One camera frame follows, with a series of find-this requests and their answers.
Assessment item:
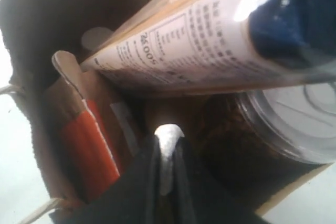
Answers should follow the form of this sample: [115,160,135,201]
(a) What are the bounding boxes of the white lump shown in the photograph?
[154,124,184,196]

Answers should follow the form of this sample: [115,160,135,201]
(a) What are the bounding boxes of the long noodle package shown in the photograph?
[81,0,335,95]

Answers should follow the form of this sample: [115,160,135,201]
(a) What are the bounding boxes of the pull-tab can dark grains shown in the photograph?
[191,83,335,190]

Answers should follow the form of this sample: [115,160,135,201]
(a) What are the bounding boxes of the brown pouch with orange band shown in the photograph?
[44,50,144,202]

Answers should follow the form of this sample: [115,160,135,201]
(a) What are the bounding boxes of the brown paper bag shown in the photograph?
[1,0,335,223]

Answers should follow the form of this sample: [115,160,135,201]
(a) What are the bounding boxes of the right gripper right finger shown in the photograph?
[168,137,265,223]

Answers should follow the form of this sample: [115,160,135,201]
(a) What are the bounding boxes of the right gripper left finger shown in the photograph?
[56,135,160,223]

